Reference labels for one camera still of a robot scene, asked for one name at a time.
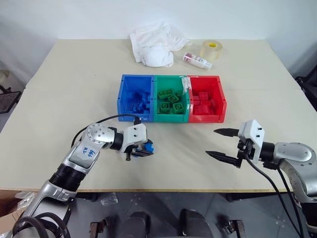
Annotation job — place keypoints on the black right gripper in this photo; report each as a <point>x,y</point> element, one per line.
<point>245,148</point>

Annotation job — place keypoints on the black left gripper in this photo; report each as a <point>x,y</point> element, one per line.
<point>135,149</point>

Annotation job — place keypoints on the blue toy block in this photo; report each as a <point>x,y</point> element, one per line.
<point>149,146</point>
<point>146,97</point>
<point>138,107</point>
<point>147,110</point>

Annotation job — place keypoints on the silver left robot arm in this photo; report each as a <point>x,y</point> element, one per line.
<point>81,155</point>

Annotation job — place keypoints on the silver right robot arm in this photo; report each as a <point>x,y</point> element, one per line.
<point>294,161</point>

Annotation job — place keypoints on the green toy block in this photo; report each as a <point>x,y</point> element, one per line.
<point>178,107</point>
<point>164,107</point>
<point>165,93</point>
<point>174,98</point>

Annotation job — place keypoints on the red plastic bin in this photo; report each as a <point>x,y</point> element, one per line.
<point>220,99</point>

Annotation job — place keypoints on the blue plastic bin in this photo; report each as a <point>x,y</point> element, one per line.
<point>126,99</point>

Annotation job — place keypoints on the crumpled clear plastic bag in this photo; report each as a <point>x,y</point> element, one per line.
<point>109,198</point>

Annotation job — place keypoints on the green plastic bin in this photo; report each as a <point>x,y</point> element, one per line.
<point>158,81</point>

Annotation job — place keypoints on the dark rounded shape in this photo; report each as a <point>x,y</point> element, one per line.
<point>137,224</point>
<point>194,223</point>

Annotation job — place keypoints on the small white spray bottle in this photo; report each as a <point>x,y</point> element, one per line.
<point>196,60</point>

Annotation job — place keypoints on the white rounded face mask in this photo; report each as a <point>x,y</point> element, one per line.
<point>158,57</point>

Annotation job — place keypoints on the clear tape roll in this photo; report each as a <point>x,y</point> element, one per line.
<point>211,49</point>

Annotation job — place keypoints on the crumpled white cloth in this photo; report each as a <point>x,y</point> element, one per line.
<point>158,37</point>

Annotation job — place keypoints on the brown cardboard box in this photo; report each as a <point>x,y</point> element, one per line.
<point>7,208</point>

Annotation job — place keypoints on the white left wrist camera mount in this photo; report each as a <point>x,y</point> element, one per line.
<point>135,134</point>

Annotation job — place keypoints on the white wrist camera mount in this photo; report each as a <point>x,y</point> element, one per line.
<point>251,134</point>
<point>135,134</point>

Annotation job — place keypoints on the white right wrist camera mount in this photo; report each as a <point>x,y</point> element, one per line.
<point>251,134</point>

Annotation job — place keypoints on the rusty brown metal bracket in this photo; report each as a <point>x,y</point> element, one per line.
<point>234,226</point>
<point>99,226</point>

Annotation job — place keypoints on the black equipment frame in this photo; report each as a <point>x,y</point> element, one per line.
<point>308,91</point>

